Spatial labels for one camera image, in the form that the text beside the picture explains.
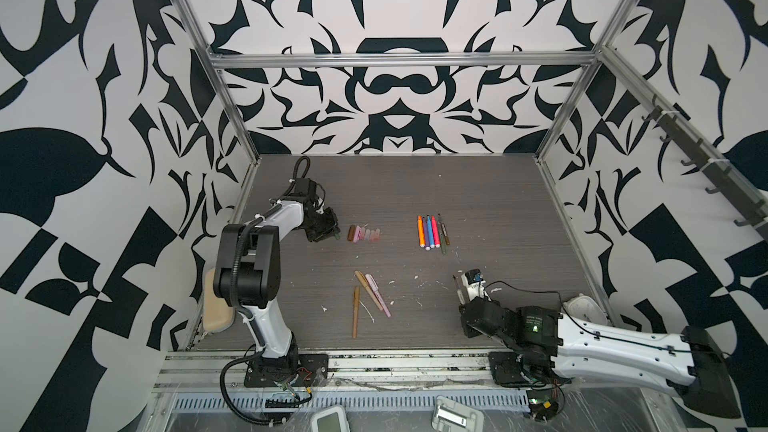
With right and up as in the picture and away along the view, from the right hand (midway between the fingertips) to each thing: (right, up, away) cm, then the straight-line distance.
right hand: (459, 312), depth 79 cm
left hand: (-34, +21, +17) cm, 43 cm away
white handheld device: (-31, -17, -14) cm, 38 cm away
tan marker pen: (-26, +5, +10) cm, 28 cm away
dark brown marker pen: (0, +17, +20) cm, 26 cm away
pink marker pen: (-3, +18, +19) cm, 27 cm away
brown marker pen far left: (-27, +2, +6) cm, 28 cm away
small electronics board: (+18, -18, -8) cm, 27 cm away
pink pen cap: (-28, +19, +20) cm, 39 cm away
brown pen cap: (-30, +18, +20) cm, 41 cm away
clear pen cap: (-23, +17, +18) cm, 34 cm away
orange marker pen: (-7, +18, +20) cm, 28 cm away
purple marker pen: (-6, +17, +20) cm, 27 cm away
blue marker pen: (-5, +18, +19) cm, 27 cm away
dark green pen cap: (-34, +18, +15) cm, 41 cm away
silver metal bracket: (-4, -18, -11) cm, 22 cm away
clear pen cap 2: (-25, +18, +19) cm, 36 cm away
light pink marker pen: (-20, +1, +6) cm, 21 cm away
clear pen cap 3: (-27, +17, +19) cm, 37 cm away
